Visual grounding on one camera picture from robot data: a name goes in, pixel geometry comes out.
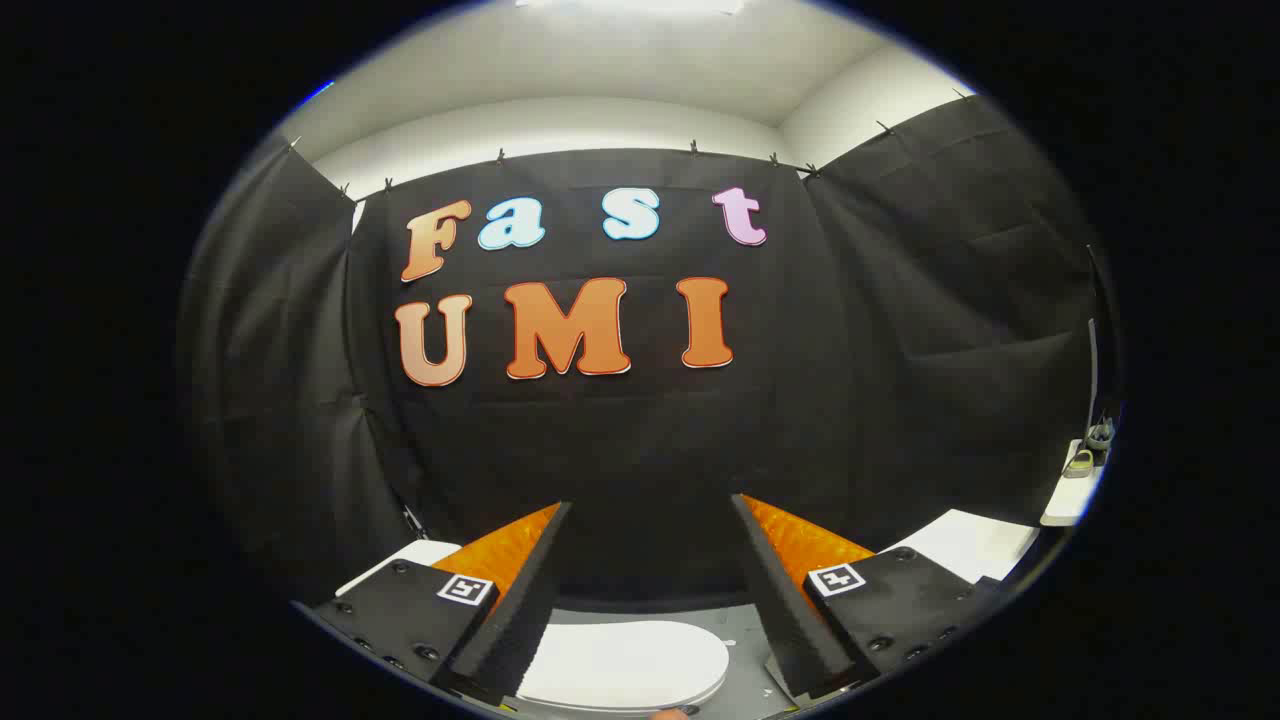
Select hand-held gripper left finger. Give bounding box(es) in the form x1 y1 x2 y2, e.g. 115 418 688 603
290 500 576 707

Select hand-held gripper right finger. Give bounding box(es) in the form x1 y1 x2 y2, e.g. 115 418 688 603
730 492 1003 701

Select white table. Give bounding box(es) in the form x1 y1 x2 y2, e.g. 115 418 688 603
880 508 1042 587

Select black backdrop cloth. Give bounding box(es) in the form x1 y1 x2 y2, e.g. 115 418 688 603
178 95 1113 616

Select ceiling light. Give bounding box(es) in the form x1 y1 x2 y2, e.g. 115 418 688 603
514 0 747 16

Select white wall shelf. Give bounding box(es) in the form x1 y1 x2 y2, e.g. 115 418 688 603
1039 438 1107 528

